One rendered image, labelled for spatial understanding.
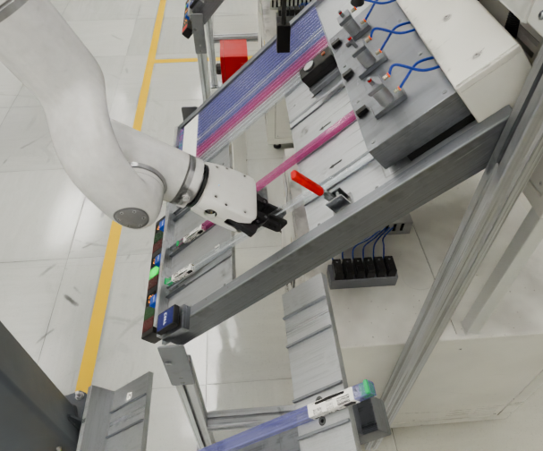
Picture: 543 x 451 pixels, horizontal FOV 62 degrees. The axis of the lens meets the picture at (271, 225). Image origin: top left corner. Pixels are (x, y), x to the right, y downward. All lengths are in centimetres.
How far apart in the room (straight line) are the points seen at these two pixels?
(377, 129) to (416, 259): 58
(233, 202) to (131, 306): 121
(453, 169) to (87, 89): 48
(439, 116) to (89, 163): 45
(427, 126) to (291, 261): 29
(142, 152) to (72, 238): 154
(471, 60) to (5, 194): 225
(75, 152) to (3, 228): 178
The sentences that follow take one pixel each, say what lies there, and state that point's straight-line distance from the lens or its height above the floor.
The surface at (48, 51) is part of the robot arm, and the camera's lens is 60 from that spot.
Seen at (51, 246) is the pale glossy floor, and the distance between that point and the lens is 219.
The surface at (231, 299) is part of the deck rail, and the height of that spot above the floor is 84.
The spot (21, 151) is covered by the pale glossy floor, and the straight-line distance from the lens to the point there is 279.
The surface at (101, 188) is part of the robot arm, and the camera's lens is 61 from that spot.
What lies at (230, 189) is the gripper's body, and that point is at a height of 102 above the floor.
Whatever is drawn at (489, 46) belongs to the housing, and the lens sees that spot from 63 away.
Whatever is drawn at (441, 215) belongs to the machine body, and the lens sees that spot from 133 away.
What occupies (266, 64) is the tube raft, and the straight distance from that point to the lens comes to 119.
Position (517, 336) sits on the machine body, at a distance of 117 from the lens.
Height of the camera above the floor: 152
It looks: 48 degrees down
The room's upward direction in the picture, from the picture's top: straight up
